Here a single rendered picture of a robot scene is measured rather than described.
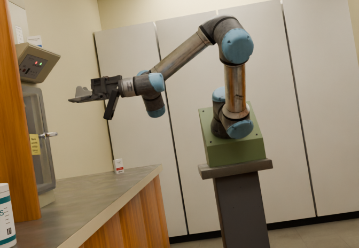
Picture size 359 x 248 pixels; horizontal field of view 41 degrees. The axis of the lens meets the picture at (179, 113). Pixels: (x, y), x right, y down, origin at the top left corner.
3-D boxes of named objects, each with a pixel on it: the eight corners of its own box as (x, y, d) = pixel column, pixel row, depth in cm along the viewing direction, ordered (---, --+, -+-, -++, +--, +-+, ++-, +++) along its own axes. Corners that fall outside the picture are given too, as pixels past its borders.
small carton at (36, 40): (29, 52, 176) (26, 36, 176) (29, 55, 180) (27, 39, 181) (43, 51, 177) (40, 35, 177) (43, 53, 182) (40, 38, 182)
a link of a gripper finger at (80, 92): (65, 87, 181) (90, 84, 182) (68, 103, 181) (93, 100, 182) (65, 87, 178) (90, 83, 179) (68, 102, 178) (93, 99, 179)
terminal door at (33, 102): (21, 202, 158) (2, 83, 159) (55, 188, 188) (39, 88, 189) (23, 202, 158) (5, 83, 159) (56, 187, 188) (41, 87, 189)
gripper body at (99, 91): (93, 80, 187) (123, 76, 186) (96, 102, 187) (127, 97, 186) (88, 79, 179) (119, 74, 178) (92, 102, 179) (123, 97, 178)
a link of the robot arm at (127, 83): (138, 96, 185) (134, 95, 177) (126, 98, 186) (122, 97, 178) (134, 77, 186) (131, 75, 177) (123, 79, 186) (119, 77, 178)
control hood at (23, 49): (-1, 77, 158) (-6, 47, 158) (37, 84, 190) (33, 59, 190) (32, 71, 157) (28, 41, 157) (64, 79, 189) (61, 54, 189)
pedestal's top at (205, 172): (260, 162, 245) (258, 154, 245) (273, 168, 213) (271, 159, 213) (198, 172, 244) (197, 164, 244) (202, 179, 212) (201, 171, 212)
